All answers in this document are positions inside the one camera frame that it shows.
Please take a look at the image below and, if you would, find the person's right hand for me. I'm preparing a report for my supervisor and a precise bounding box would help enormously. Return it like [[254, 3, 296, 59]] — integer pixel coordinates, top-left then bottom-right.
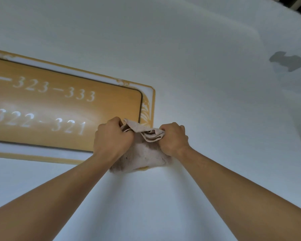
[[159, 122, 191, 158]]

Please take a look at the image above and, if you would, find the person's left hand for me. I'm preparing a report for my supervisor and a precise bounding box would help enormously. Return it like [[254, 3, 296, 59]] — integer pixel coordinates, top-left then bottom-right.
[[93, 116, 135, 164]]

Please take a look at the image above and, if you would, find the beige cleaning cloth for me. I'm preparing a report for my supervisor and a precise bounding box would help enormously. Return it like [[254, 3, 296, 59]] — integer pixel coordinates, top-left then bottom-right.
[[109, 118, 173, 173]]

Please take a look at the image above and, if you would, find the person's left forearm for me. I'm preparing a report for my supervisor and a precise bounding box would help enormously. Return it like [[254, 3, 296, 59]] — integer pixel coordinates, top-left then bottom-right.
[[0, 152, 117, 241]]

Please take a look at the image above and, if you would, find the person's right forearm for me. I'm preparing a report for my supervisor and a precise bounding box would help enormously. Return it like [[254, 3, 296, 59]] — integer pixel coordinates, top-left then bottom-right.
[[176, 146, 301, 241]]

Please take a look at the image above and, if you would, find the gold framed wall sign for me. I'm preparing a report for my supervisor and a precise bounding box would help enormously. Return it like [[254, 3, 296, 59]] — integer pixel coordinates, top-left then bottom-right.
[[0, 48, 156, 165]]

